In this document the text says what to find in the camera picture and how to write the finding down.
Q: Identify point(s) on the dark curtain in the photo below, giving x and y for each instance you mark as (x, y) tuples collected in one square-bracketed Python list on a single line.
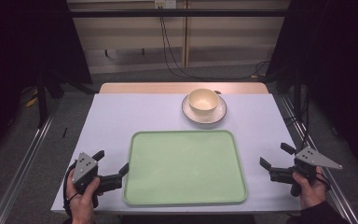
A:
[(341, 62), (21, 40)]

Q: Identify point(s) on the small black stick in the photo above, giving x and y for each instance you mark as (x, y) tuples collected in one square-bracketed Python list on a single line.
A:
[(64, 132)]

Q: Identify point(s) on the white plate with dark rim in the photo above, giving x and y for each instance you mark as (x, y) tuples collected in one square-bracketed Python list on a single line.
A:
[(218, 114)]

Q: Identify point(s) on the wooden post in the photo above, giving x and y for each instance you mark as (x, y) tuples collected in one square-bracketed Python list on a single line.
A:
[(185, 37)]

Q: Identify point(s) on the light green plastic tray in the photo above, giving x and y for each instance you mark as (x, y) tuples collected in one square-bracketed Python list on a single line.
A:
[(185, 168)]

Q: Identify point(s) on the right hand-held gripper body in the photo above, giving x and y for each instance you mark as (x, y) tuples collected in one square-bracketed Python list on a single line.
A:
[(307, 160)]

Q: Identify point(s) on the black horizontal frame bar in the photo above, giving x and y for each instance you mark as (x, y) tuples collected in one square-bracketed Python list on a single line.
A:
[(180, 13)]

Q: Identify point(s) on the yellow tape piece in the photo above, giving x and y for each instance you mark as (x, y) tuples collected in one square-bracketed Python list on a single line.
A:
[(32, 99)]

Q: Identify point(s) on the person's right hand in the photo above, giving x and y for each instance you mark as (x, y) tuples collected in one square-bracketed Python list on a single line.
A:
[(311, 190)]

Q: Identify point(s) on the cream bowl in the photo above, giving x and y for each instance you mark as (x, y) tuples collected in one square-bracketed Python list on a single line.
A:
[(203, 101)]

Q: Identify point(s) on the white table sheet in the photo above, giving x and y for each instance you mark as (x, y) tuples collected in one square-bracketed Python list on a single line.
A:
[(112, 124)]

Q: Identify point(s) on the black metal stand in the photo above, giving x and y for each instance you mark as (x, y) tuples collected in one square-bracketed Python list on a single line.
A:
[(42, 102), (297, 93)]

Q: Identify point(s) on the white wall socket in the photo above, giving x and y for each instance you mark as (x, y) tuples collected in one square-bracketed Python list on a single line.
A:
[(165, 3)]

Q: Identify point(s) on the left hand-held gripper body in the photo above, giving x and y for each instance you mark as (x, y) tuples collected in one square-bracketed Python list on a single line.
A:
[(85, 169)]

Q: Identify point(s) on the aluminium floor rail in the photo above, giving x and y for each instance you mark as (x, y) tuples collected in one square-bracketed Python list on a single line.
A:
[(24, 161), (338, 189)]

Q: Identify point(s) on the person's left hand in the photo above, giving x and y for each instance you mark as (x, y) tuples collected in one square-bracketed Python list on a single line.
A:
[(82, 199)]

